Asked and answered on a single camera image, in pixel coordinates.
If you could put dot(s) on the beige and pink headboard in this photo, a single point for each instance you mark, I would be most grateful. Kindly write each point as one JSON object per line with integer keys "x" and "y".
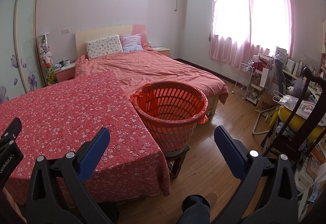
{"x": 101, "y": 31}

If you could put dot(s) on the stuffed toy display case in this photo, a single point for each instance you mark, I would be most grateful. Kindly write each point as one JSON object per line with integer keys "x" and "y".
{"x": 46, "y": 58}

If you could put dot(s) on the pink curtain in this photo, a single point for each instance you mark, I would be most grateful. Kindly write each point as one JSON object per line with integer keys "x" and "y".
{"x": 270, "y": 15}
{"x": 229, "y": 15}

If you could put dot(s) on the white floral pillow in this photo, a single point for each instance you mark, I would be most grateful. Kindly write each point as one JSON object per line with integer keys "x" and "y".
{"x": 104, "y": 47}

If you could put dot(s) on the yellow cushion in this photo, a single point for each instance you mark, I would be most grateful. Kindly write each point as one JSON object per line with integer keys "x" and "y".
{"x": 285, "y": 114}

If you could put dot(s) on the orange plastic laundry basket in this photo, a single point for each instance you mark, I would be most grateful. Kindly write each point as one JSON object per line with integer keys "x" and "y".
{"x": 170, "y": 132}

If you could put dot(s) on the person's leg in jeans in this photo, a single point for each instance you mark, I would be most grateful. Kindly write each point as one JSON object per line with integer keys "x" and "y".
{"x": 194, "y": 211}

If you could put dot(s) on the person's brown shoe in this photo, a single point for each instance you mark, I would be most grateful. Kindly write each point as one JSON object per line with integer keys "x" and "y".
{"x": 212, "y": 198}

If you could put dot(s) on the white mug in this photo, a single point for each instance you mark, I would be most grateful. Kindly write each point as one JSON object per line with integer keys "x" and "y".
{"x": 66, "y": 62}

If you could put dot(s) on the white wall socket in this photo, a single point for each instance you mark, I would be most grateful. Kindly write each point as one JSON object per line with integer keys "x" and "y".
{"x": 65, "y": 31}

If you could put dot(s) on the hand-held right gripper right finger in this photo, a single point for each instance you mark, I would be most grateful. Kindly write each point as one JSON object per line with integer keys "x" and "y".
{"x": 229, "y": 152}

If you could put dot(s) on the red floral blanket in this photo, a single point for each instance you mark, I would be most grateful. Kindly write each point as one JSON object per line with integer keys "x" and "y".
{"x": 84, "y": 117}

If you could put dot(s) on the dark wooden chair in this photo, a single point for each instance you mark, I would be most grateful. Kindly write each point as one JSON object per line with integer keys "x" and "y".
{"x": 304, "y": 101}

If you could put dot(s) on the brown paper bag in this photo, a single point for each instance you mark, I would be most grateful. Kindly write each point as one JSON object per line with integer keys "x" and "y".
{"x": 266, "y": 101}

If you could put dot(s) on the pink striped pillow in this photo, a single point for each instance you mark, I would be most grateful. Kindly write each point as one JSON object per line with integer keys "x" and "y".
{"x": 131, "y": 42}

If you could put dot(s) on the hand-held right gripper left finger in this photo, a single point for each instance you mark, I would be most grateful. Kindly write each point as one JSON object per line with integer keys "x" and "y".
{"x": 94, "y": 149}

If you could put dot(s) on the white paper bag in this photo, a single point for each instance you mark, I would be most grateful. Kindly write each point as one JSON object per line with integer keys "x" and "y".
{"x": 266, "y": 75}

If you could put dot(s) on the white tubular frame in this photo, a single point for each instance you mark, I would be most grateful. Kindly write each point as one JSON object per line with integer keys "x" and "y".
{"x": 256, "y": 122}

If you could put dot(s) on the dark wooden stool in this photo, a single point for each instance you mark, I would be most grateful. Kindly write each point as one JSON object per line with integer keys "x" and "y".
{"x": 177, "y": 163}

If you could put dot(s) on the magazine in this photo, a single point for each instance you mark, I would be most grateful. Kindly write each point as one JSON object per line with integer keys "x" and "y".
{"x": 307, "y": 109}

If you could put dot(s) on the grey office chair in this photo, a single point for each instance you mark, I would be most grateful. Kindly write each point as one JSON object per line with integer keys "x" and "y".
{"x": 281, "y": 73}

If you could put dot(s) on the pink and white nightstand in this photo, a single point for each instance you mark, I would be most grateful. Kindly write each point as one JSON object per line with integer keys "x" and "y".
{"x": 65, "y": 72}
{"x": 161, "y": 51}

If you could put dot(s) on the flower print sliding wardrobe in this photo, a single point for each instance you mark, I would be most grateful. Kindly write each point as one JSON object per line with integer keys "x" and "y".
{"x": 20, "y": 35}

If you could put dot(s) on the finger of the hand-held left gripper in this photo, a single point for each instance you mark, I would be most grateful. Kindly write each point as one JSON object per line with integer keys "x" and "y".
{"x": 12, "y": 128}

